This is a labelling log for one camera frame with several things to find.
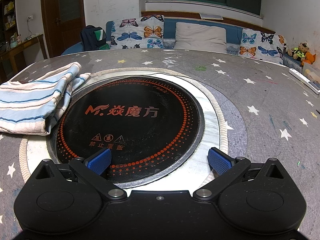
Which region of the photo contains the book on window sill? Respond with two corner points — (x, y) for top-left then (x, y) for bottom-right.
(200, 12), (223, 20)

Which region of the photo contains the black round induction cooktop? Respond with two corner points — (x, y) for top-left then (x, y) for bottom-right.
(50, 75), (206, 189)

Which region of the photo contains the plush bear with yellow vest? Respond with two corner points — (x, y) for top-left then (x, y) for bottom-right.
(287, 42), (310, 60)

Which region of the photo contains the wooden desk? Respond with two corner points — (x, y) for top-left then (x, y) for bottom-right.
(0, 34), (48, 80)

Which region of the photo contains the blue white striped cloth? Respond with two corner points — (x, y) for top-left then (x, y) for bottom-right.
(0, 61), (92, 137)

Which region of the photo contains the dark backpack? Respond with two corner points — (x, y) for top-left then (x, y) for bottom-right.
(80, 25), (110, 52)

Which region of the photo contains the wooden shelf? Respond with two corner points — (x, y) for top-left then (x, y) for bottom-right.
(0, 0), (18, 53)

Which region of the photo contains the white remote control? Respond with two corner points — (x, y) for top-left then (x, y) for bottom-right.
(289, 68), (320, 92)

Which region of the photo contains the plain grey pillow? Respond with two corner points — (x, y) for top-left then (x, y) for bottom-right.
(175, 22), (227, 54)

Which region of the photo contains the clear plastic box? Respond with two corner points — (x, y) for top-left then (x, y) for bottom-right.
(302, 62), (320, 83)

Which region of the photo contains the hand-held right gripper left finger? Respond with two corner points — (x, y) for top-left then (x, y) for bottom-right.
(36, 147), (128, 202)

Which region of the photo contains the dark wooden door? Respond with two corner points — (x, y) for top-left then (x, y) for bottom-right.
(40, 0), (87, 58)

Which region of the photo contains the blue sofa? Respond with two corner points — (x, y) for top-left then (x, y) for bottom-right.
(61, 16), (290, 67)

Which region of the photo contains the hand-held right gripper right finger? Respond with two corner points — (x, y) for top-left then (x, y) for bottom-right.
(193, 148), (285, 202)

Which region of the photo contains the orange plush toy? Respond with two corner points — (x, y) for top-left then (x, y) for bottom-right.
(301, 51), (317, 67)

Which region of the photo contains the butterfly print cushion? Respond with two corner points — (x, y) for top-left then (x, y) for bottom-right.
(239, 27), (285, 62)
(110, 15), (165, 50)

